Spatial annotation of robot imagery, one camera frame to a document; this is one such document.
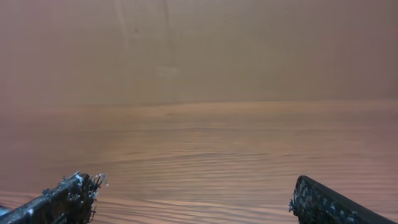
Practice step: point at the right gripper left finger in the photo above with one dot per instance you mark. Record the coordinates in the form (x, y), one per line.
(72, 201)

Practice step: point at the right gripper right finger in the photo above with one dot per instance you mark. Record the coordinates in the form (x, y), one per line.
(315, 203)

